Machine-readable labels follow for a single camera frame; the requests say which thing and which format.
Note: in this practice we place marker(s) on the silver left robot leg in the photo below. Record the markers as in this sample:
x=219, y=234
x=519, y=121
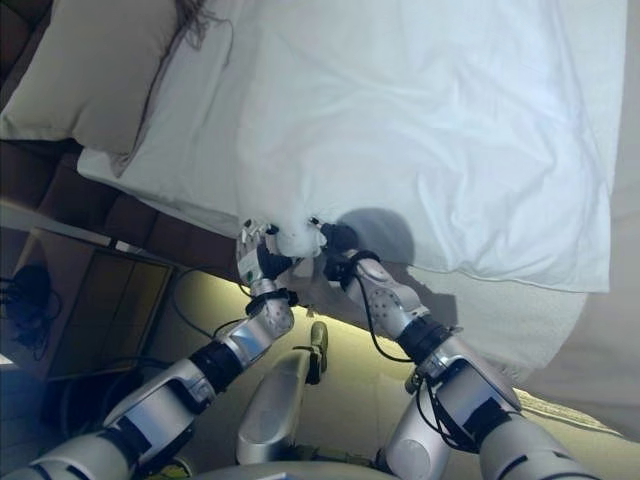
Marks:
x=275, y=400

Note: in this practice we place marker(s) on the cream fringed throw blanket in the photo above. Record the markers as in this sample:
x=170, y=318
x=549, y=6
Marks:
x=550, y=330

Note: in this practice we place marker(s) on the dark wooden nightstand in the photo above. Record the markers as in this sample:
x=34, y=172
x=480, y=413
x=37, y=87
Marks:
x=100, y=300

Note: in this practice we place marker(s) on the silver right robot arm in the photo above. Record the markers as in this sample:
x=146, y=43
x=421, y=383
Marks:
x=450, y=380

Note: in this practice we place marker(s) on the silver right robot leg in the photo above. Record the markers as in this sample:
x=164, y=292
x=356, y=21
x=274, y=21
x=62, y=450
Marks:
x=425, y=445

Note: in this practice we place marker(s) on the beige pillow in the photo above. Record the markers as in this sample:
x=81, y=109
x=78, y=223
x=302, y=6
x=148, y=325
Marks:
x=100, y=75

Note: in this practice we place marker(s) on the silver robot leg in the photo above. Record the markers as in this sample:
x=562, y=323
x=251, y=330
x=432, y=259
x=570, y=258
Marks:
x=275, y=400
x=425, y=445

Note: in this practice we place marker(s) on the macrame fringed cushion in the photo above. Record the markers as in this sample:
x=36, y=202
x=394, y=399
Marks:
x=200, y=25

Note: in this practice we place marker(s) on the brown tufted headboard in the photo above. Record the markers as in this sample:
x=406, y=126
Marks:
x=20, y=45

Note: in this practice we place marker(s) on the grey robot torso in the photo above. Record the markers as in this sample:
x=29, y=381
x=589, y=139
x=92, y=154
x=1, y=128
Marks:
x=325, y=472

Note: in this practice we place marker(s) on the white duvet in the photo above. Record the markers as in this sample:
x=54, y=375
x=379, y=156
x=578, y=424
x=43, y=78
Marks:
x=425, y=125

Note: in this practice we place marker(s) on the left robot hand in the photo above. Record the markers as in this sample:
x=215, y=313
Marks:
x=255, y=260

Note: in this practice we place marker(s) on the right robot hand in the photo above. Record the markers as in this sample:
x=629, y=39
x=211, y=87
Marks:
x=342, y=250

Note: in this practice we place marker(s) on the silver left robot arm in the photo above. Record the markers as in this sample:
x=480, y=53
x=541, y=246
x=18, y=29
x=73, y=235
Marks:
x=165, y=395

